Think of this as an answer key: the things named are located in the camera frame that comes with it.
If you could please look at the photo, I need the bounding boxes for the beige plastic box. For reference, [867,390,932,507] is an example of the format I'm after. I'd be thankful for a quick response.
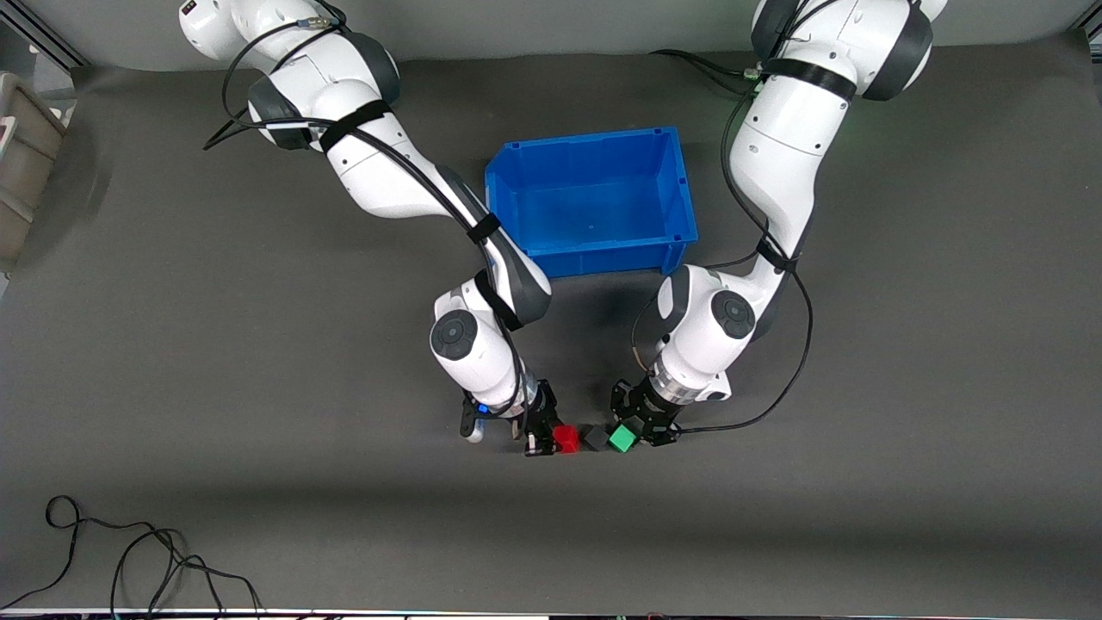
[0,71,68,276]

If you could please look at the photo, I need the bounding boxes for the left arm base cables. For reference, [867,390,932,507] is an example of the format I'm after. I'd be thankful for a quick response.
[650,47,767,87]

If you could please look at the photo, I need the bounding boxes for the loose black cable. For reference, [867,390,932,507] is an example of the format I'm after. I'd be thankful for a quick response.
[0,495,263,617]

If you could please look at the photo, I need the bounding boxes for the blue plastic bin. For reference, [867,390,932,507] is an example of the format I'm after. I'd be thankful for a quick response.
[484,126,700,280]

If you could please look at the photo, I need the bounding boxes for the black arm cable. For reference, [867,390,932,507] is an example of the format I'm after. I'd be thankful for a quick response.
[203,15,531,423]
[633,0,815,433]

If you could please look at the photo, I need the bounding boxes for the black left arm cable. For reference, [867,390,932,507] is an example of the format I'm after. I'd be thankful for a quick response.
[633,0,815,433]

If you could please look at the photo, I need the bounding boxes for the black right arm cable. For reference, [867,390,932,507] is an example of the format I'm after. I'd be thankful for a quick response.
[203,15,531,423]

